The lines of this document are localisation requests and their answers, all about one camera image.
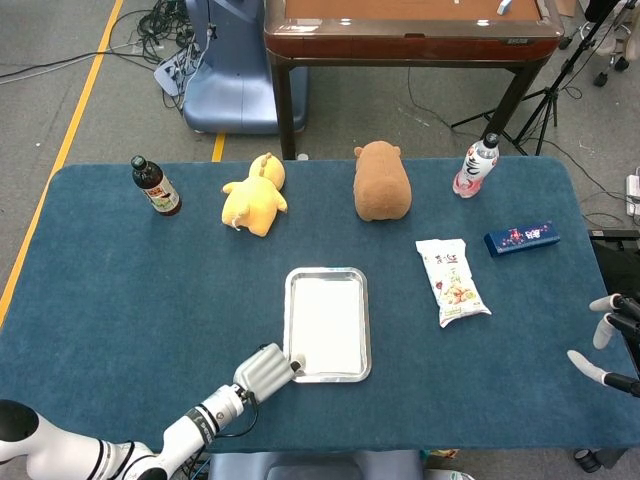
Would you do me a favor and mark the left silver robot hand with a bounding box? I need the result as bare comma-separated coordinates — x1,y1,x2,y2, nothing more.
232,342,307,403

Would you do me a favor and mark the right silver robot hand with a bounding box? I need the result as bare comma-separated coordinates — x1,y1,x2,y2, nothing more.
566,293,640,399

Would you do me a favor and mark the white paper towel sheet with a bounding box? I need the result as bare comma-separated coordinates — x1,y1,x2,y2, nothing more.
289,277,365,376

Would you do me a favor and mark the silver metal tray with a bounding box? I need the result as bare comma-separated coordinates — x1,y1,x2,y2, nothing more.
283,266,373,384

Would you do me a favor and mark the black bulky object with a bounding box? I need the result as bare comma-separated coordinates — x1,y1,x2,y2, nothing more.
589,228,640,301

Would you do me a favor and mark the grey robot torso base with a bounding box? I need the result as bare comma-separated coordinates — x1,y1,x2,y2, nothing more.
207,449,426,480

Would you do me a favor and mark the white floor power strip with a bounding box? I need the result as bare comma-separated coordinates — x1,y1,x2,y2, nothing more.
153,47,204,97
625,173,640,217

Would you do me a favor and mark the dark blue carton box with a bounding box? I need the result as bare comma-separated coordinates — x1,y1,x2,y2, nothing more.
483,220,561,259

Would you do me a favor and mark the black table caster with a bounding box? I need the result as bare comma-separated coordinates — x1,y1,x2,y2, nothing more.
573,447,621,474

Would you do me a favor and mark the blue felt table cover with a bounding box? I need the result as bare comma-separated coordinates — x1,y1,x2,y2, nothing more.
0,158,619,457

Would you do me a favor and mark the yellow plush toy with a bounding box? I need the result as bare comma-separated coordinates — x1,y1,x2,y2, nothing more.
221,152,290,238

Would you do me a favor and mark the white nut snack bag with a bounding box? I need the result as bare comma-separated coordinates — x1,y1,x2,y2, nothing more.
415,238,493,329

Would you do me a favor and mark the brown tea bottle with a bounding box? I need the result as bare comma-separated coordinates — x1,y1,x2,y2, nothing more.
130,154,183,218

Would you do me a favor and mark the clear pink-label water bottle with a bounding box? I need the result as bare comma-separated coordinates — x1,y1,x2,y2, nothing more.
452,132,502,199

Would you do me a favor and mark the brown capybara plush toy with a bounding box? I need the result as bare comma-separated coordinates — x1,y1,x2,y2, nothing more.
352,140,413,223

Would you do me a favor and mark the black tripod stand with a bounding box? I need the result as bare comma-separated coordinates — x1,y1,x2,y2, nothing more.
450,0,626,156

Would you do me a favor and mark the pale office chair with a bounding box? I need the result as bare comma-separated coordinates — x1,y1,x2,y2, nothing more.
592,0,640,87

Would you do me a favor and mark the brown wooden mahjong table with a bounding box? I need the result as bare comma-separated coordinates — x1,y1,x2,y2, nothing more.
263,0,566,160

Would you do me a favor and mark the blue grey machine pedestal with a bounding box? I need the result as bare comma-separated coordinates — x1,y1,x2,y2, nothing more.
182,0,309,135

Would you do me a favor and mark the dangling cable with black plug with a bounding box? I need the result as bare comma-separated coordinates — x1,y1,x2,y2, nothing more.
204,0,220,42

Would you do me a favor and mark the black floor cable tangle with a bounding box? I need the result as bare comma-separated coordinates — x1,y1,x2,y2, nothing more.
134,0,211,111

